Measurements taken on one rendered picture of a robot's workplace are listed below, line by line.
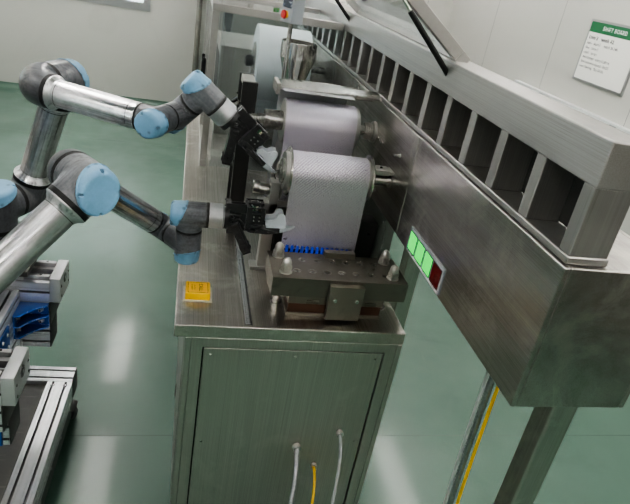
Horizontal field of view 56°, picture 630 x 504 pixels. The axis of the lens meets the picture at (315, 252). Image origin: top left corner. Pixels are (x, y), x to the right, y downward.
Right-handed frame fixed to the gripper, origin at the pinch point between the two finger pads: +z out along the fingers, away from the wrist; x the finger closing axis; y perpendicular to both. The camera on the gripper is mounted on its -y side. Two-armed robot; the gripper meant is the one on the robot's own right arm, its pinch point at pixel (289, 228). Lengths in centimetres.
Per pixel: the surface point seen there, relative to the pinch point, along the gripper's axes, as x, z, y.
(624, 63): 224, 262, 44
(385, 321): -19.8, 29.3, -19.0
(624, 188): -83, 36, 49
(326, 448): -26, 18, -64
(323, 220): -0.2, 9.9, 3.6
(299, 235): -0.3, 3.3, -2.0
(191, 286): -9.8, -27.9, -16.5
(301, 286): -20.0, 1.9, -8.5
